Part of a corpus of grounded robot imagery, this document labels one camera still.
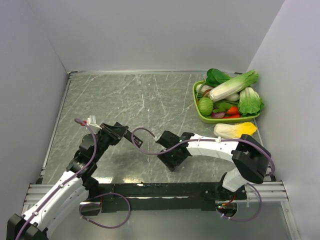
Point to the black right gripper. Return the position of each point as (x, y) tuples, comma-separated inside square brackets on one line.
[(164, 156)]

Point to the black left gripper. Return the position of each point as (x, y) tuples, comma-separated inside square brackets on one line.
[(115, 133)]

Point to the black remote control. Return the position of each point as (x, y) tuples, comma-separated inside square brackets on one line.
[(129, 136)]

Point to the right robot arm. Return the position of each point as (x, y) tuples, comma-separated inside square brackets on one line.
[(250, 158)]

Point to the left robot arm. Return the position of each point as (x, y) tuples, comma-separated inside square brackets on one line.
[(74, 186)]

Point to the purple onion toy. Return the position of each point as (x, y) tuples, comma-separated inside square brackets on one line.
[(217, 115)]

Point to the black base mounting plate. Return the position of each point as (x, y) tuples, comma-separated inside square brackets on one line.
[(114, 197)]

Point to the round green cabbage toy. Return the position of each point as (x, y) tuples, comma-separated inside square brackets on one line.
[(205, 106)]

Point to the yellow cabbage toy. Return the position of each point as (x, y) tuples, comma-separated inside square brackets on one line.
[(234, 131)]

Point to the red chili toy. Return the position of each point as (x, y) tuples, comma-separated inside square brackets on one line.
[(234, 116)]

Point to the white mushroom toy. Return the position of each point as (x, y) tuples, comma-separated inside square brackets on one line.
[(201, 89)]

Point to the orange carrot toy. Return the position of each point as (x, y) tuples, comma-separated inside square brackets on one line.
[(232, 111)]

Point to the white radish toy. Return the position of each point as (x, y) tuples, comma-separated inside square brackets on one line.
[(233, 97)]

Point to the dark green spinach toy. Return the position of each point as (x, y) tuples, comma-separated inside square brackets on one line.
[(216, 77)]

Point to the large napa cabbage toy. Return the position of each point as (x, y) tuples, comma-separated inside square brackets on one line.
[(233, 85)]

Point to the green leafy lettuce toy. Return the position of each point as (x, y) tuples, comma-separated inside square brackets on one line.
[(250, 102)]

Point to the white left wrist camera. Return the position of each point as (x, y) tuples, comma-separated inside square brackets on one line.
[(92, 123)]

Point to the aluminium frame rail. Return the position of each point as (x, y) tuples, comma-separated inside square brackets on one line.
[(269, 192)]

